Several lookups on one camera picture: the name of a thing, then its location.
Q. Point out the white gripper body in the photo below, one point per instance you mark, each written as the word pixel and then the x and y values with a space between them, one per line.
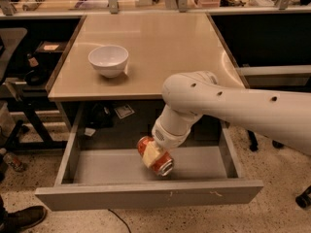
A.
pixel 167 138

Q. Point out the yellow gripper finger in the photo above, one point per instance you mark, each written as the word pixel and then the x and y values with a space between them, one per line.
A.
pixel 152 153

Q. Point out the red coke can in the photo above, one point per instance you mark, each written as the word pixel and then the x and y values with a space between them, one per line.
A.
pixel 164 165

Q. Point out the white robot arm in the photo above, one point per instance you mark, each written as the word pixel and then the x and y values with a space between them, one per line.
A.
pixel 282 116

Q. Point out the open grey top drawer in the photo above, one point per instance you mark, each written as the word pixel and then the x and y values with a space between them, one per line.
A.
pixel 105 171

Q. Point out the grey cabinet with beige top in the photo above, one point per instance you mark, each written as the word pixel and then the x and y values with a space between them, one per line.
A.
pixel 159 45

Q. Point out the white paper tag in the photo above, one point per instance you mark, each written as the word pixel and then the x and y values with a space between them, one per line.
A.
pixel 124 111

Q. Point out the white bowl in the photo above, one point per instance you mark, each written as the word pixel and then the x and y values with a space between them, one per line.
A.
pixel 109 61

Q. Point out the black office chair base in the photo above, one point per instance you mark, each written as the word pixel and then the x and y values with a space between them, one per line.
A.
pixel 277 145

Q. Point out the plastic bottle on floor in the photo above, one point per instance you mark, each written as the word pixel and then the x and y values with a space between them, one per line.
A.
pixel 12 160

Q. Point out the black chair caster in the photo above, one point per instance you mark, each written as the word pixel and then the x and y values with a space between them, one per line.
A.
pixel 304 199

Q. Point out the dark shoe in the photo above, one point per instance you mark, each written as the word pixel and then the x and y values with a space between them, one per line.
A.
pixel 23 219

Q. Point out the black side table frame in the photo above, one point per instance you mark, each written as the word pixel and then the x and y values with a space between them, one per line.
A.
pixel 47 142

